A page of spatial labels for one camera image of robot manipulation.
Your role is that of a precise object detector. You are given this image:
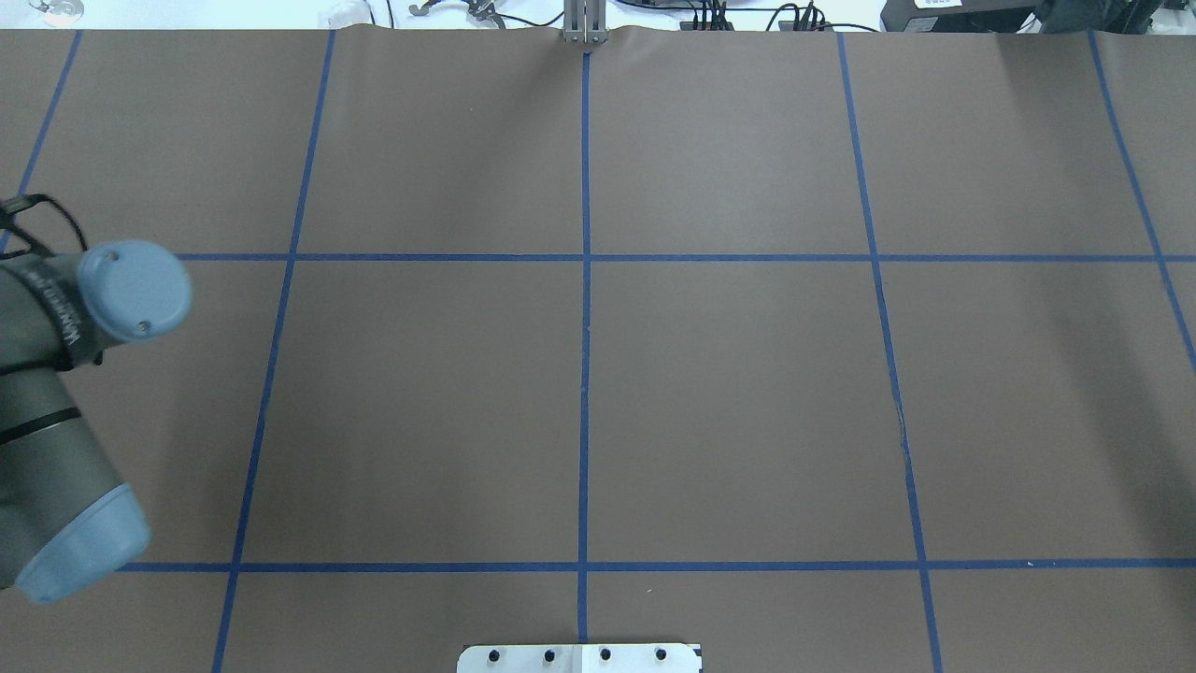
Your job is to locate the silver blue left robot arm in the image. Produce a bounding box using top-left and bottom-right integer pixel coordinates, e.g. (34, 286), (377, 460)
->
(1, 239), (193, 605)

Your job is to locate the grey aluminium post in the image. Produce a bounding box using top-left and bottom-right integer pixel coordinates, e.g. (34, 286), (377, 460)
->
(561, 0), (609, 45)

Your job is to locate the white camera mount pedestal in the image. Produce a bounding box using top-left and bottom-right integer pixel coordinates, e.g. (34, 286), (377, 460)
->
(456, 642), (704, 672)

